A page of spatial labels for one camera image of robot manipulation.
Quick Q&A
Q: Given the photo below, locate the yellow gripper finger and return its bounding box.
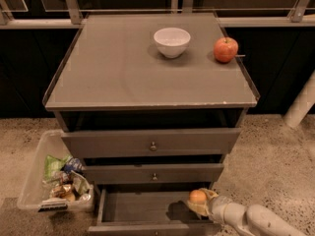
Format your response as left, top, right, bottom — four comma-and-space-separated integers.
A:
200, 188, 219, 201
187, 201, 210, 216

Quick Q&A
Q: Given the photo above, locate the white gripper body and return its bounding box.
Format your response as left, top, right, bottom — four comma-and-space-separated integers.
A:
208, 196, 232, 224

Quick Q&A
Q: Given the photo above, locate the orange fruit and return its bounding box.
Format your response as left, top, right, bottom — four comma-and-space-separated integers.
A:
189, 190, 207, 204

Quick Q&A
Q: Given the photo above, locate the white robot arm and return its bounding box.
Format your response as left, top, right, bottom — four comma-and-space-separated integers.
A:
188, 79, 315, 236

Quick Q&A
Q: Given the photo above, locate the middle grey drawer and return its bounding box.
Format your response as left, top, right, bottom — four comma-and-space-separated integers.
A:
84, 163, 223, 184

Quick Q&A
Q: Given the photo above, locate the grey drawer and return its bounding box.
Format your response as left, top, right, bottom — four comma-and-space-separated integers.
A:
84, 163, 223, 184
61, 128, 240, 158
89, 184, 221, 236

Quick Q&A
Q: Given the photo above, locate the top grey drawer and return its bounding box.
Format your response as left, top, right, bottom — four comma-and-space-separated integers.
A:
61, 128, 240, 158

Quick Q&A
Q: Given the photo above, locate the bottom grey drawer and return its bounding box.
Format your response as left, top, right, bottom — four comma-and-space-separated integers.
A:
89, 184, 221, 236

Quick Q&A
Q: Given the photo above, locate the grey drawer cabinet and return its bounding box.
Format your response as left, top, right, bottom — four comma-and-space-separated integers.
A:
42, 12, 261, 236

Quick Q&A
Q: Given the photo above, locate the blue snack packet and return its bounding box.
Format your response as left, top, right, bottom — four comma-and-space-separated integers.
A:
63, 157, 83, 173

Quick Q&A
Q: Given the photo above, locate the brown snack packet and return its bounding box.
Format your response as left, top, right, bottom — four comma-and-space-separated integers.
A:
50, 184, 76, 202

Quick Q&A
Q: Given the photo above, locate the red apple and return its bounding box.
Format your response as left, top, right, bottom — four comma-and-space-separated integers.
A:
214, 37, 238, 63

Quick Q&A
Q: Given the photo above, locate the clear plastic bin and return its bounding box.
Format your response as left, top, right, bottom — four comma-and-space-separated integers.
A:
17, 130, 95, 212

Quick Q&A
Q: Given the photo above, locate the green snack bag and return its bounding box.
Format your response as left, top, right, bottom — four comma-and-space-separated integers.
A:
43, 154, 72, 180

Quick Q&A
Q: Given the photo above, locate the white ceramic bowl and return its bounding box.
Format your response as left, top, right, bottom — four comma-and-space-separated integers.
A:
154, 28, 191, 58

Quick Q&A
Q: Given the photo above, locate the metal railing frame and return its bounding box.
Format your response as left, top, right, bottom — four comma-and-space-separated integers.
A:
0, 0, 315, 29

